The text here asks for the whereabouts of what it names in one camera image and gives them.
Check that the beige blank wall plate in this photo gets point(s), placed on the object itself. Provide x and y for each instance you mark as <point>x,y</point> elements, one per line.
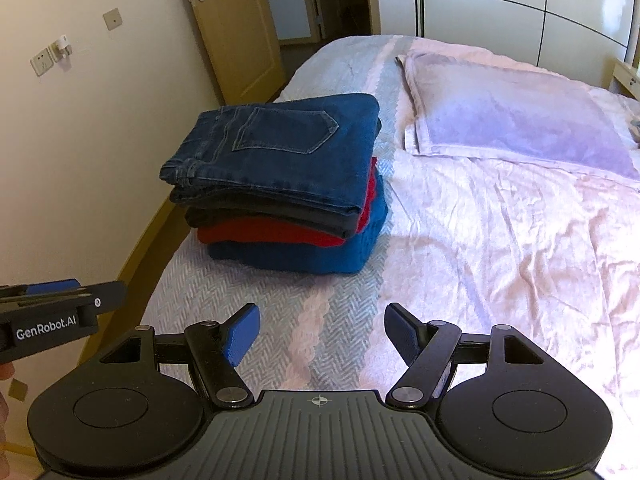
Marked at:
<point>113,19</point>

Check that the pink fleece blanket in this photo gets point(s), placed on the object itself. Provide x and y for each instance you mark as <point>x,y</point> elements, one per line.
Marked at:
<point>500,260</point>

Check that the folded red garment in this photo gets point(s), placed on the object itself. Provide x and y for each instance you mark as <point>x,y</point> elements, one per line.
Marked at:
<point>260,232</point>

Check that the beige wall socket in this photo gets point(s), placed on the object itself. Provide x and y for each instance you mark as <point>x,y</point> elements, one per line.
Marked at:
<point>42,61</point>

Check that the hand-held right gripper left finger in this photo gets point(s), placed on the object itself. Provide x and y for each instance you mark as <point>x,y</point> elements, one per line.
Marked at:
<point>242,335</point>

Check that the wooden door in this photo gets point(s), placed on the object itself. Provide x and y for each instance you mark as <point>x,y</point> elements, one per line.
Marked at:
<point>235,35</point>

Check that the folded dark grey garment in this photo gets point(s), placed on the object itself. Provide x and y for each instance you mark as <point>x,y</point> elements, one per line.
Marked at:
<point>225,215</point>

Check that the white plug adapter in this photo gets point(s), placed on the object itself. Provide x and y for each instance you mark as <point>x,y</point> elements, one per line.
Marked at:
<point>63,46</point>

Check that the folded purple fleece blanket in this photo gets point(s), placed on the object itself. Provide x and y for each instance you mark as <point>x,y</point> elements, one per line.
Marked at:
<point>500,110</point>

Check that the blue denim jeans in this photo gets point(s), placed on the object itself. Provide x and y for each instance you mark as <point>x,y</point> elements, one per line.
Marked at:
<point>275,160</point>

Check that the pile of folded clothes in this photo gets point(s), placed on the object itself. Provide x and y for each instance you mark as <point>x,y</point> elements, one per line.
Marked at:
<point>300,257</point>

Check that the person's left hand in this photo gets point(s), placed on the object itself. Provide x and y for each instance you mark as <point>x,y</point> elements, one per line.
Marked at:
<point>4,372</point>

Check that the white nightstand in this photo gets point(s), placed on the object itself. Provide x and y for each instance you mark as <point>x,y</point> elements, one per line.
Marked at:
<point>625,77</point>

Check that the white wardrobe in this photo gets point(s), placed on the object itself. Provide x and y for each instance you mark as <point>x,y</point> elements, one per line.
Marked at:
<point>500,0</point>

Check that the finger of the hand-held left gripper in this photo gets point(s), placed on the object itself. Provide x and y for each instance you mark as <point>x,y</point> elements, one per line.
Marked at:
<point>107,296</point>
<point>52,287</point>

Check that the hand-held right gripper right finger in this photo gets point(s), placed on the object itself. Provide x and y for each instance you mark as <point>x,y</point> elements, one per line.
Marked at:
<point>402,335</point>

